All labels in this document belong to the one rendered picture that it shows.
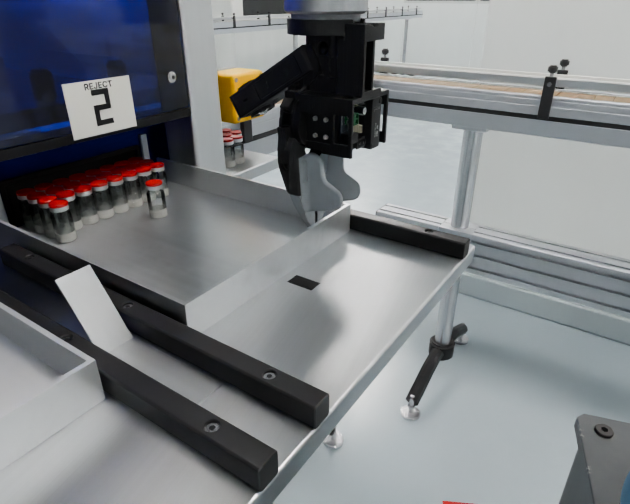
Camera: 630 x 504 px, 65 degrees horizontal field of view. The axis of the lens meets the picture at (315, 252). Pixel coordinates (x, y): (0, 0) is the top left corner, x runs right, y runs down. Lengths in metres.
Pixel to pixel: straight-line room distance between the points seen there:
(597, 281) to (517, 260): 0.19
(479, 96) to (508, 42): 0.63
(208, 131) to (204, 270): 0.29
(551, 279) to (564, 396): 0.52
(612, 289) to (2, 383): 1.28
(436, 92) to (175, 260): 0.94
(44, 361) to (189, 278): 0.15
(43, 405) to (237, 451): 0.13
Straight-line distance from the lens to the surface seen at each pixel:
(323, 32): 0.46
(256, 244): 0.57
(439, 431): 1.58
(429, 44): 9.06
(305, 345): 0.41
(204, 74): 0.74
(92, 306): 0.44
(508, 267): 1.44
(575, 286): 1.42
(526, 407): 1.73
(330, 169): 0.53
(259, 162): 0.87
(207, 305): 0.43
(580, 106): 1.26
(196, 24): 0.73
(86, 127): 0.63
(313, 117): 0.48
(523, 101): 1.28
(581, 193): 1.95
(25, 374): 0.44
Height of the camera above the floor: 1.13
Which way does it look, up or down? 27 degrees down
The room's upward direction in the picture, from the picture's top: straight up
